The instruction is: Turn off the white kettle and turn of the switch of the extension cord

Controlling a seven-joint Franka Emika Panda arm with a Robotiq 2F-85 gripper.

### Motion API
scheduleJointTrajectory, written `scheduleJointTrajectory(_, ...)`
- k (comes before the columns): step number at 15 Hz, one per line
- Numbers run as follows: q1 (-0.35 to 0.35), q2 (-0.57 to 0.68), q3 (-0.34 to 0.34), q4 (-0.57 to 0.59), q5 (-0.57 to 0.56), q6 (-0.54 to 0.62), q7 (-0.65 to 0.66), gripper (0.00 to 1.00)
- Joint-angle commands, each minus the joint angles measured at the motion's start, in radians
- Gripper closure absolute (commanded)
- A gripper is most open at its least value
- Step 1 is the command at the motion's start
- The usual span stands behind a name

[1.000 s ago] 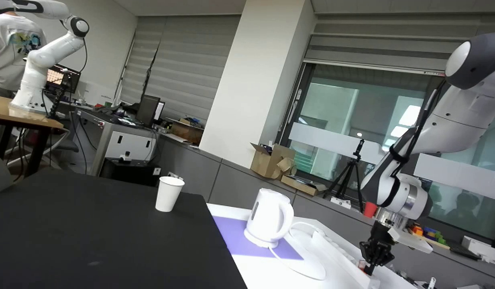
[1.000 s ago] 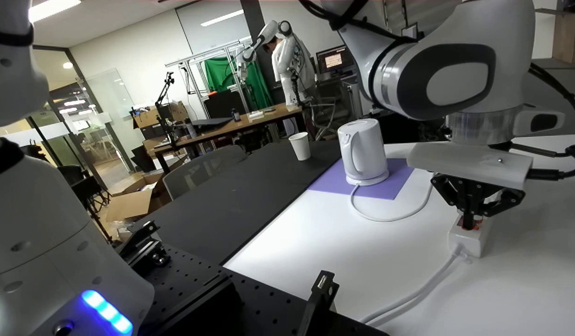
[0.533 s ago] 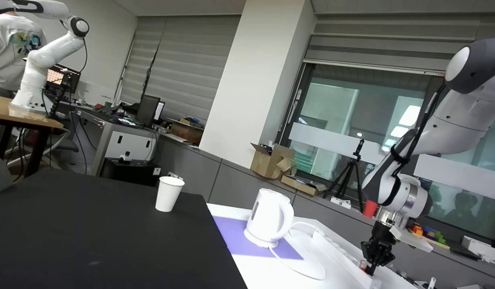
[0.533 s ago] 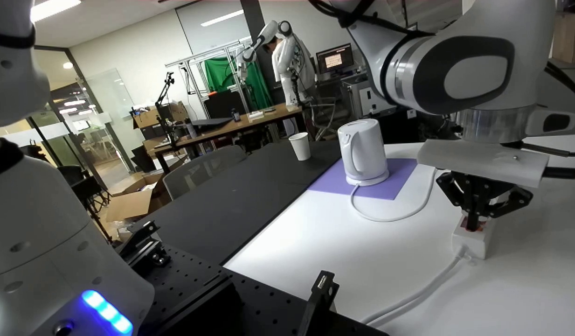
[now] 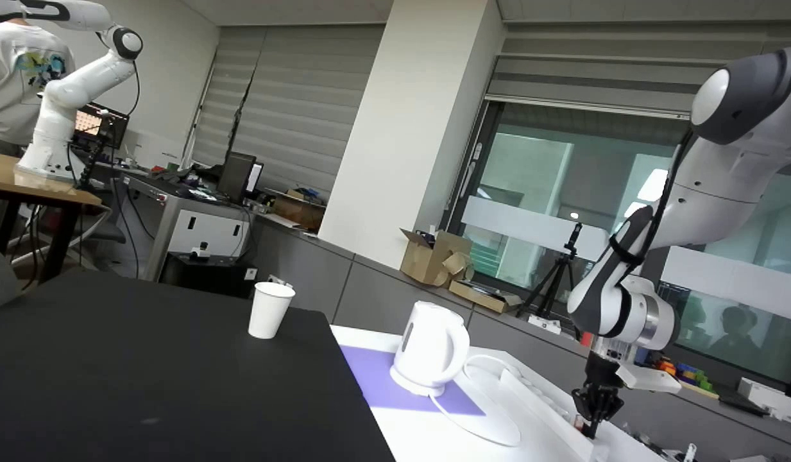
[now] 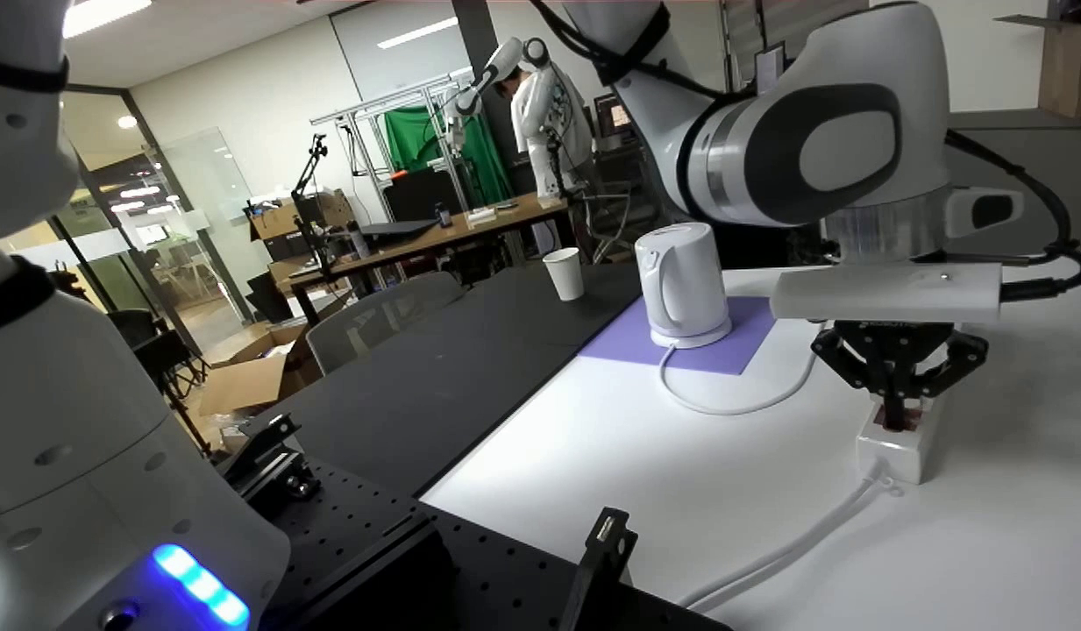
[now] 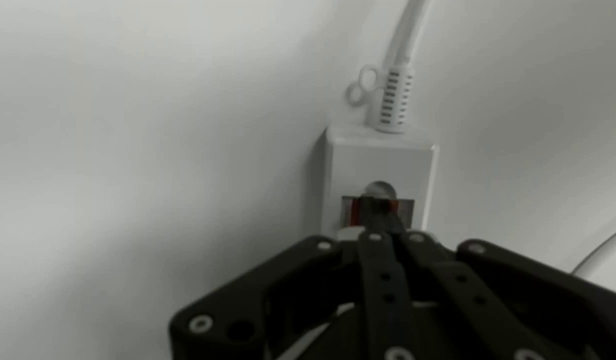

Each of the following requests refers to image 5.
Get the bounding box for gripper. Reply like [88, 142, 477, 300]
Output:
[571, 351, 627, 441]

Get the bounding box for white electric kettle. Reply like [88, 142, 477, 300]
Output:
[389, 300, 472, 398]

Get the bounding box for heap of coloured blocks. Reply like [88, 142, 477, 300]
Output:
[654, 358, 718, 394]

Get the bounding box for flat cardboard box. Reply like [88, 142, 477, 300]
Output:
[448, 280, 524, 314]

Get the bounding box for white box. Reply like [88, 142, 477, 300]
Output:
[737, 377, 791, 424]

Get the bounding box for window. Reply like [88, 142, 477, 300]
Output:
[444, 96, 791, 392]

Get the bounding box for open cardboard box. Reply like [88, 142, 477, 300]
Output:
[399, 227, 475, 288]

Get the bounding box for purple mat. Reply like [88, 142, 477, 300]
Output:
[339, 345, 486, 417]

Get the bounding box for white paper cup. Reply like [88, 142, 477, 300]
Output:
[248, 281, 297, 340]

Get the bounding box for brown cardboard box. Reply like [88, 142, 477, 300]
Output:
[271, 188, 327, 233]

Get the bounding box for grey window blinds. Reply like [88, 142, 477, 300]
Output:
[191, 24, 387, 201]

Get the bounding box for black laptop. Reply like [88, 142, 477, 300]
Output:
[216, 151, 265, 205]

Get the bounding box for grey metal desk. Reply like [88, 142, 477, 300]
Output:
[116, 172, 258, 283]

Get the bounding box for black table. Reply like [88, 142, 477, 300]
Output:
[0, 267, 396, 462]

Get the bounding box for monitor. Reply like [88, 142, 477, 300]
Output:
[72, 101, 130, 150]

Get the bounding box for wooden table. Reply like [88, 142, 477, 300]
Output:
[0, 150, 104, 284]

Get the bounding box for person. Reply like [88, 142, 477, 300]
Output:
[0, 18, 76, 157]

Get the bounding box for white extension cord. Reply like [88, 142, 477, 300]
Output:
[497, 368, 611, 462]

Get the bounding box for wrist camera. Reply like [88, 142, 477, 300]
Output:
[616, 363, 683, 395]

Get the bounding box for white cable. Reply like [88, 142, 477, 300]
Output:
[429, 354, 522, 448]

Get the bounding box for camera on tripod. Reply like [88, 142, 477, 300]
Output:
[516, 222, 584, 323]

